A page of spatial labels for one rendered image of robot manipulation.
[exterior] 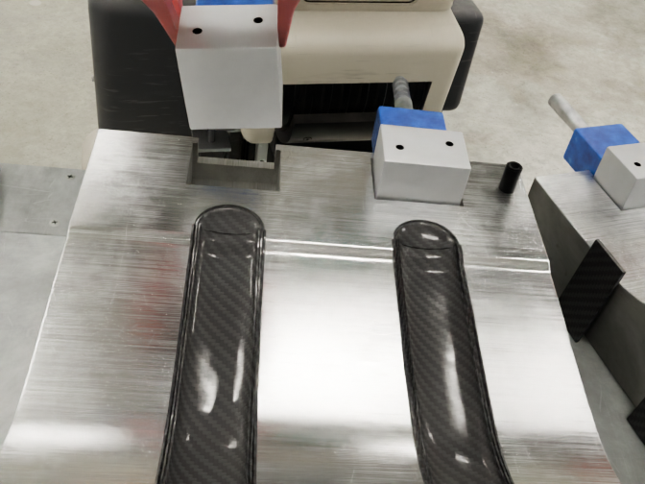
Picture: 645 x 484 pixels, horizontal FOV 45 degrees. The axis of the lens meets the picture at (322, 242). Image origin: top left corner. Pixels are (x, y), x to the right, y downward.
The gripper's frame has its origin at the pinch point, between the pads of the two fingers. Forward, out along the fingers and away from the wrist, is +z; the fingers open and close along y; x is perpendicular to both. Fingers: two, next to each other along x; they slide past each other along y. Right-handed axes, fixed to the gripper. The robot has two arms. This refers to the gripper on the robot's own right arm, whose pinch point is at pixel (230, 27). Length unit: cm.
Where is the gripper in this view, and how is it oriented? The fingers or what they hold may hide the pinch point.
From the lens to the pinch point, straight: 42.3
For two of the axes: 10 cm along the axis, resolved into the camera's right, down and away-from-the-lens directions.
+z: 0.0, 6.2, 7.9
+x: -0.2, -7.9, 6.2
